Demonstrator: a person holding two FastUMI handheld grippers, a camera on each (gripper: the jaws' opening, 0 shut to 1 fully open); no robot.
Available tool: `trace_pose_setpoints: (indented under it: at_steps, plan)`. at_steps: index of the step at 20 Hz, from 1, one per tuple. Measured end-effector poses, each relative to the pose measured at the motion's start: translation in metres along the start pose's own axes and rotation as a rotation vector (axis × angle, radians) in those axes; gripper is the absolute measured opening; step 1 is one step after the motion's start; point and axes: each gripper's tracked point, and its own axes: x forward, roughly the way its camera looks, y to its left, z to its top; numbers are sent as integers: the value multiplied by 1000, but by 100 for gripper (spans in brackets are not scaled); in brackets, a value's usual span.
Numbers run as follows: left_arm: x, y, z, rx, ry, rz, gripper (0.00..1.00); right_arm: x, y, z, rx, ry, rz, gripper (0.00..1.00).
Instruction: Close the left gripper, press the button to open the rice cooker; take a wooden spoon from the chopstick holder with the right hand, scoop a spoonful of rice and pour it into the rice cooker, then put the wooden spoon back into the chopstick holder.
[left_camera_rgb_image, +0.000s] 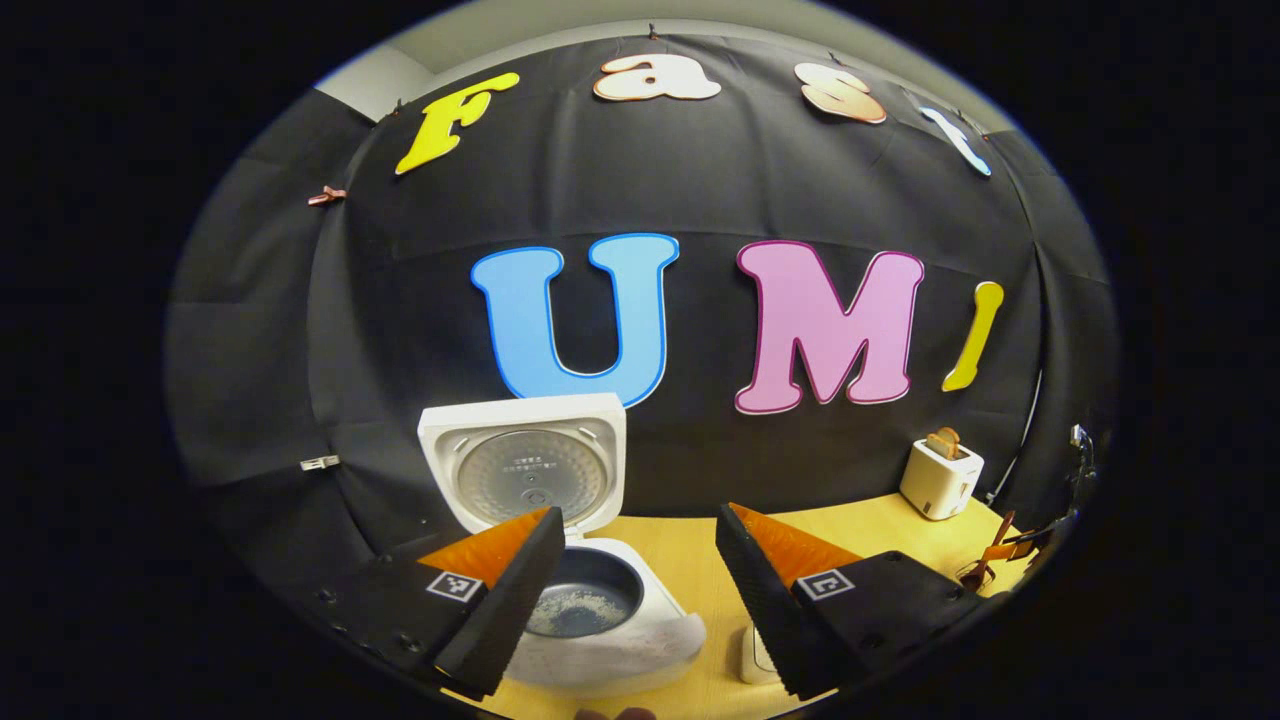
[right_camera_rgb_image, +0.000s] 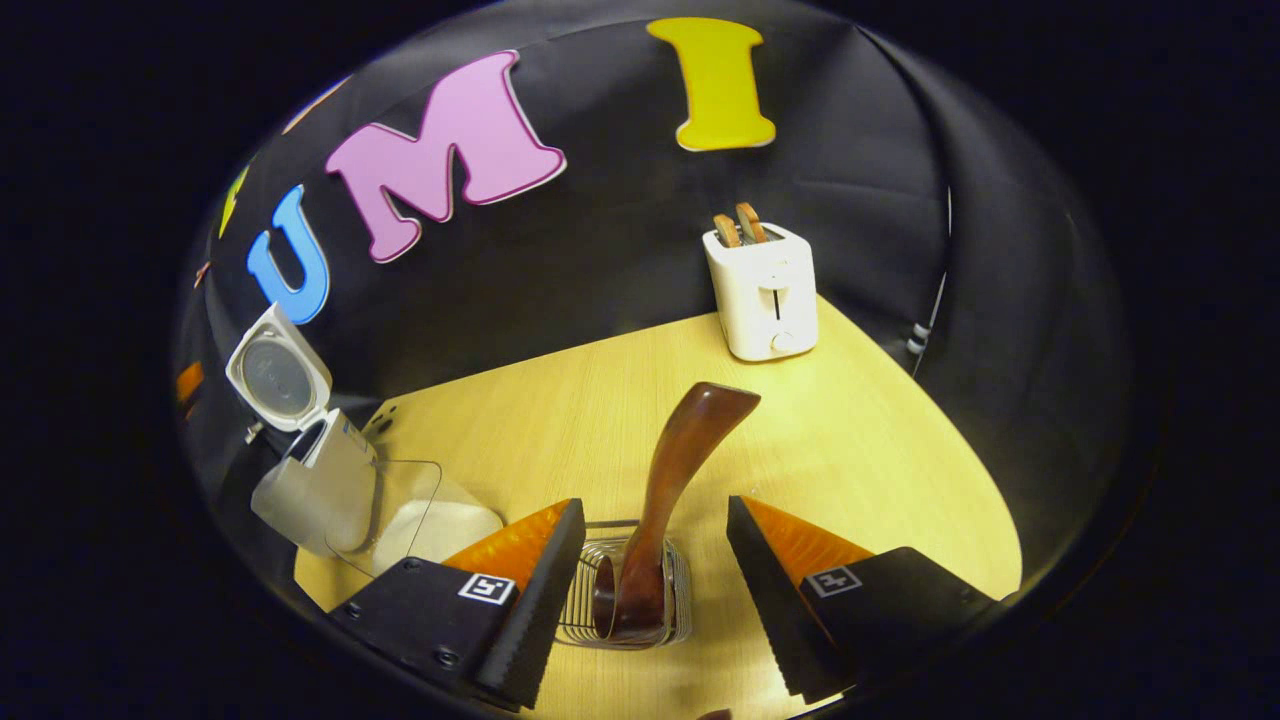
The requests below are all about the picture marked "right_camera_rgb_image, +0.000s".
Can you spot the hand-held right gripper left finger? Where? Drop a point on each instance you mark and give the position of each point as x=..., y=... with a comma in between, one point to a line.
x=540, y=600

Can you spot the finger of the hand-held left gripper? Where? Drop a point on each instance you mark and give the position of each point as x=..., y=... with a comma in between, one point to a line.
x=189, y=382

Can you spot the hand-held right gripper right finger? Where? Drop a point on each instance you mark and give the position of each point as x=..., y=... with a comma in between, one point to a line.
x=775, y=590

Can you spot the brown wooden spoon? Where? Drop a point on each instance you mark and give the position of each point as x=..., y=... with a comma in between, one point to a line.
x=675, y=470

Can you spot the white rice cooker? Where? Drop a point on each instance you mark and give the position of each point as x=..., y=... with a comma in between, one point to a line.
x=320, y=490

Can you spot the white toaster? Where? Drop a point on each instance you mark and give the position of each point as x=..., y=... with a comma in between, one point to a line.
x=765, y=300

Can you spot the black backdrop cloth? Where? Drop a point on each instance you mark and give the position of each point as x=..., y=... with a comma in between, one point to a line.
x=620, y=250

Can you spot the toast slice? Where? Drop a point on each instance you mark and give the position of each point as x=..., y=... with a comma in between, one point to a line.
x=726, y=232
x=751, y=222

